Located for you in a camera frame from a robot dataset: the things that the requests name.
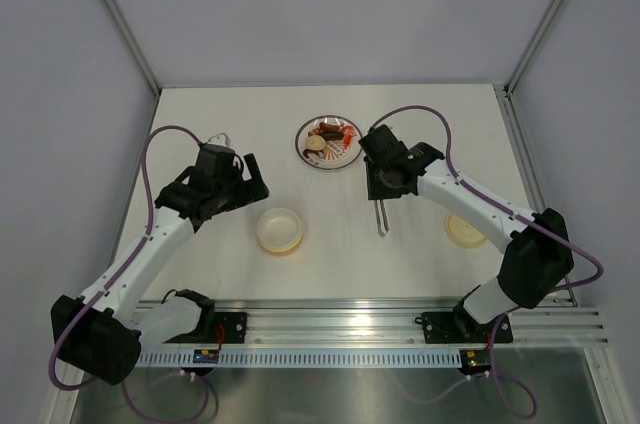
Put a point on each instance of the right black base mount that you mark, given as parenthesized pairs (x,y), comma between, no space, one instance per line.
(456,327)

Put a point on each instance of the aluminium frame post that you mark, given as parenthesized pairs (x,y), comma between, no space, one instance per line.
(541,30)
(124,30)

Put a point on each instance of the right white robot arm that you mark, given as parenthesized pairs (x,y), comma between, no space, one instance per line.
(534,260)

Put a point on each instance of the round beige lunch box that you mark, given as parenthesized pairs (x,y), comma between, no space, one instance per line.
(279,231)

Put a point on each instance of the metal food tongs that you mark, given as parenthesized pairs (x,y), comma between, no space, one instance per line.
(381,218)

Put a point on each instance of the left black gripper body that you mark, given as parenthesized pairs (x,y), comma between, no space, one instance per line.
(236,192)

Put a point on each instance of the right aluminium side rail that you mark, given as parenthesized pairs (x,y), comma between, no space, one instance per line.
(520,149)

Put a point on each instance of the right aluminium frame post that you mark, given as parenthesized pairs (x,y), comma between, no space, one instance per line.
(541,30)

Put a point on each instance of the white slotted cable duct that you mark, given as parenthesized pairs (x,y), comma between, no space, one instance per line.
(304,358)

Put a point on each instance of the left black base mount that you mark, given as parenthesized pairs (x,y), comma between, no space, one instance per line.
(230,326)

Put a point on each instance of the red shrimp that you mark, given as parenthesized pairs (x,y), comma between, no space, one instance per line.
(348,132)

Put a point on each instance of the patterned round plate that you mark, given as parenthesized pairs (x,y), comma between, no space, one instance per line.
(334,157)

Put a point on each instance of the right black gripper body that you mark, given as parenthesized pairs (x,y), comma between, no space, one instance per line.
(379,186)

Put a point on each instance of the white steamed bun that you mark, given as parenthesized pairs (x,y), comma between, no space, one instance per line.
(315,143)

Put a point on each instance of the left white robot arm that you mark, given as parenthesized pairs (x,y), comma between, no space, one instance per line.
(97,332)

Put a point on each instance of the round beige box lid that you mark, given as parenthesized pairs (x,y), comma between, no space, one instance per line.
(463,234)

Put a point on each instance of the aluminium front rail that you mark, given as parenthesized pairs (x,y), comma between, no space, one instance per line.
(389,323)

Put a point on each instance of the brown sausage piece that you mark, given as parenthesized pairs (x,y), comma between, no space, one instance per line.
(331,134)

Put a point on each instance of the left aluminium frame post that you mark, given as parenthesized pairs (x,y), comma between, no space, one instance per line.
(124,30)

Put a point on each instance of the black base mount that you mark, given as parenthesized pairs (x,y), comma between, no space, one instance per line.
(230,326)
(456,327)

